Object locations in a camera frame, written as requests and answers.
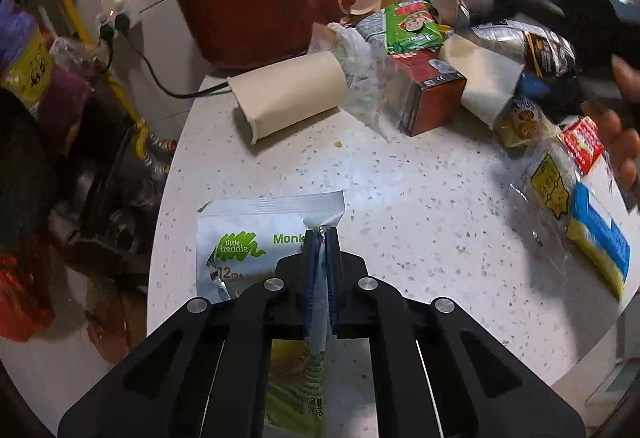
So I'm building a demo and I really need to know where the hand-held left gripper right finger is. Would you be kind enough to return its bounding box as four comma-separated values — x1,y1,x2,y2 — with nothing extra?
324,228,587,438

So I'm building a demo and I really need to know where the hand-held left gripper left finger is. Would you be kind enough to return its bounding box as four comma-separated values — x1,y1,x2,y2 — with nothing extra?
57,228,322,438

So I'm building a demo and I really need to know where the dark snack bag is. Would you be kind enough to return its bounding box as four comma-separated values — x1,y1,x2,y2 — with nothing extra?
470,18,576,79

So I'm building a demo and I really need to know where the white green snack pouch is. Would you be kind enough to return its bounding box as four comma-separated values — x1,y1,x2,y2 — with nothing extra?
196,191,347,438

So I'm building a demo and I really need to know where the person's right hand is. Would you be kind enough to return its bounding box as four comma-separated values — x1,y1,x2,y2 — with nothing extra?
582,57,640,213

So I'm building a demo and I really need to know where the cookie packet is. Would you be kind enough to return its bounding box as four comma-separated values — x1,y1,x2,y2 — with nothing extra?
495,96,558,149

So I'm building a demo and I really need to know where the white paper cup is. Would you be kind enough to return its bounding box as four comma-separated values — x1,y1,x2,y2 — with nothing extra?
440,34,526,128

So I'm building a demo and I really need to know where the small red packet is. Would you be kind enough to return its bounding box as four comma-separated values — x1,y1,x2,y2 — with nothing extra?
559,115,606,176

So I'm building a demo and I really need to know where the clear wrapper with yellow label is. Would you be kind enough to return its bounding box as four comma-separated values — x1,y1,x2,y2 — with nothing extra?
505,138,616,264

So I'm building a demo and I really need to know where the red carton box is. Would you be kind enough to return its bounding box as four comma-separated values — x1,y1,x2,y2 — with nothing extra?
390,49,468,137

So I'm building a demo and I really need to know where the green snack packet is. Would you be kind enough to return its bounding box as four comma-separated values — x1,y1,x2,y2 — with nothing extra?
382,1,446,55

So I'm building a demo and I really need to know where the silver grey packet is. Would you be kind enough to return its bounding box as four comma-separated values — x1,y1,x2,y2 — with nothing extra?
356,13,391,54

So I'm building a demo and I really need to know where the yellow blue packet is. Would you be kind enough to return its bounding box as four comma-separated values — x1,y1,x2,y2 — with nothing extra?
566,182,632,301

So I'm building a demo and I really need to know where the clear plastic bag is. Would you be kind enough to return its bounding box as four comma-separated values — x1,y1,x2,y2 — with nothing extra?
307,22,401,141

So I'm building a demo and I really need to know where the beige paper cup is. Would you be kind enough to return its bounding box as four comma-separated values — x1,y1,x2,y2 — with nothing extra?
227,51,348,145

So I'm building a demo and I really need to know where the yellow gas pipe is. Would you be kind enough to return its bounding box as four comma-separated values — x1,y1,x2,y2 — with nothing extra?
50,0,151,159

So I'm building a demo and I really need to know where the red plastic bag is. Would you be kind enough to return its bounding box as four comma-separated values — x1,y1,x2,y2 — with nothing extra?
0,251,56,344

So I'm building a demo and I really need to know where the white plug adapter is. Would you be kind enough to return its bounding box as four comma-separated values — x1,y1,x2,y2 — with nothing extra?
95,0,143,32

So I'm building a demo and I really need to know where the purple bag with yellow label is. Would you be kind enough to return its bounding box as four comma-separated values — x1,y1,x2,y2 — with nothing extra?
0,0,57,94

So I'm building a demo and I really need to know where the black power cable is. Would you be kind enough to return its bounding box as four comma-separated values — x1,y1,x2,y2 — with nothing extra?
97,26,233,99

